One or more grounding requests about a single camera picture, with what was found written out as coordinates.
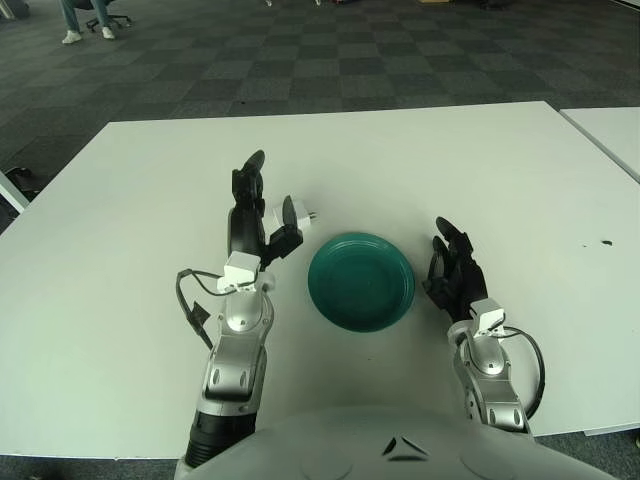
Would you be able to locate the white desk edge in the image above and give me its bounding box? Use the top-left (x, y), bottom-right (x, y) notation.
top-left (0, 167), bottom-right (31, 215)

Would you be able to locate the black object on floor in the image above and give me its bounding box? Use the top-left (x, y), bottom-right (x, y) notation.
top-left (4, 165), bottom-right (39, 194)

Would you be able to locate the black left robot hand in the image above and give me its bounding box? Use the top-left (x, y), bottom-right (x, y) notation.
top-left (227, 149), bottom-right (305, 272)

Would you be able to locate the black office chair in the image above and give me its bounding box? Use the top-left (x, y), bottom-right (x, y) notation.
top-left (74, 0), bottom-right (134, 33)

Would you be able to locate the grey robot torso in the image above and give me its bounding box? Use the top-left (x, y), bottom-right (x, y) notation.
top-left (174, 404), bottom-right (640, 480)

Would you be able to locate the white charger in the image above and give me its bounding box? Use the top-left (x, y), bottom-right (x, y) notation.
top-left (272, 199), bottom-right (321, 234)

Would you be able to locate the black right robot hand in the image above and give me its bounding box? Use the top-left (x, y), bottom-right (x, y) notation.
top-left (422, 216), bottom-right (489, 322)

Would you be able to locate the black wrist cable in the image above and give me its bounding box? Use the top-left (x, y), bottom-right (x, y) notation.
top-left (174, 268), bottom-right (227, 351)
top-left (499, 325), bottom-right (547, 419)

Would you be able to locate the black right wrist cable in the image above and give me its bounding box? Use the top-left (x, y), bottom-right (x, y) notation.
top-left (499, 325), bottom-right (547, 419)

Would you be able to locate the green plate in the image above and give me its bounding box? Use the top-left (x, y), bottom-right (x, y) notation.
top-left (307, 231), bottom-right (416, 335)

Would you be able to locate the seated person in jeans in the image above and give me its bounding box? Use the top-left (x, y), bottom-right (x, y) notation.
top-left (59, 0), bottom-right (117, 45)

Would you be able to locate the white side table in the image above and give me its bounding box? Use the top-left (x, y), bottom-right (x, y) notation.
top-left (558, 105), bottom-right (640, 184)

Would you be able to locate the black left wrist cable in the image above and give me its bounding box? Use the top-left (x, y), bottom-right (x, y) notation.
top-left (174, 268), bottom-right (227, 351)

